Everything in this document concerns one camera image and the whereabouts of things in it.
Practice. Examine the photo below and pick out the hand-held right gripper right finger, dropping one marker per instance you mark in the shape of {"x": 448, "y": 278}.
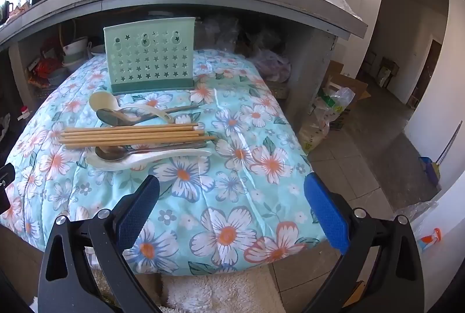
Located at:
{"x": 325, "y": 213}

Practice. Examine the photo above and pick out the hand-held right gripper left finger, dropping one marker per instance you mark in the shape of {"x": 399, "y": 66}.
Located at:
{"x": 140, "y": 213}

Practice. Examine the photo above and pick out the metal spoon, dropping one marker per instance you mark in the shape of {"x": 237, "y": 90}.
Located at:
{"x": 109, "y": 153}
{"x": 110, "y": 117}

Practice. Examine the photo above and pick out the bundle of wooden chopsticks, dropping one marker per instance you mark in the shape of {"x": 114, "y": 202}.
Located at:
{"x": 127, "y": 135}

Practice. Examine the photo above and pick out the green star-perforated utensil holder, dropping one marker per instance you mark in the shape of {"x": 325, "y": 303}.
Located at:
{"x": 149, "y": 58}

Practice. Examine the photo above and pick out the cooking oil bottle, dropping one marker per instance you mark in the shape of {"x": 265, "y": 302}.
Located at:
{"x": 23, "y": 112}

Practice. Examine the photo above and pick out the floral turquoise blanket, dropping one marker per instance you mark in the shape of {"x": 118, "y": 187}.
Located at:
{"x": 225, "y": 196}

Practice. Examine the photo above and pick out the transparent plastic bag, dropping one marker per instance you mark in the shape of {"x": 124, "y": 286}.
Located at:
{"x": 417, "y": 213}

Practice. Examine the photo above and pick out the rice bag in plastic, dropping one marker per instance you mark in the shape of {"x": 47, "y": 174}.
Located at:
{"x": 323, "y": 120}

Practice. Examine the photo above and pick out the orange capped plastic bottle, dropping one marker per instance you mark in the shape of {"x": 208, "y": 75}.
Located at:
{"x": 430, "y": 237}

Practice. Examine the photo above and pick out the white fluffy rug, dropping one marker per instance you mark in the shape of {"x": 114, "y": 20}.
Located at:
{"x": 218, "y": 291}

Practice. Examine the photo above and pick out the blue dustpan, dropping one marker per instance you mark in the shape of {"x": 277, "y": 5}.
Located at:
{"x": 430, "y": 169}

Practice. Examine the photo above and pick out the red snack packet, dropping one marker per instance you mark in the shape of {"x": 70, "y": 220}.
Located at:
{"x": 43, "y": 71}

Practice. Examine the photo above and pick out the pale green bowl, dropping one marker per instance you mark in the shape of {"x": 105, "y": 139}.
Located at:
{"x": 58, "y": 76}

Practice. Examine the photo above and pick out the cardboard box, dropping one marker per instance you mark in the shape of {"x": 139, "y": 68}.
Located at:
{"x": 354, "y": 84}

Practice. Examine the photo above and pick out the green ceramic bowl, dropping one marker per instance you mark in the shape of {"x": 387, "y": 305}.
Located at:
{"x": 74, "y": 57}

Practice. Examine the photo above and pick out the purple tinted plastic bag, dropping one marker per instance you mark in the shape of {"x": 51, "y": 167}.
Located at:
{"x": 270, "y": 64}

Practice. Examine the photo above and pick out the white rimmed bowl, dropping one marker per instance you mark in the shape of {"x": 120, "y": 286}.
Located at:
{"x": 75, "y": 44}

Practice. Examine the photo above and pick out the wooden door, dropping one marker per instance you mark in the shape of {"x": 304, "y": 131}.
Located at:
{"x": 432, "y": 73}

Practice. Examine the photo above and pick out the clear plastic bags heap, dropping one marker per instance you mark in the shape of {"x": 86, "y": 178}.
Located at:
{"x": 221, "y": 31}

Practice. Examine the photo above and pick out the clear crumpled plastic bag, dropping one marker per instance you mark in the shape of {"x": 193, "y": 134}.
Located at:
{"x": 339, "y": 4}

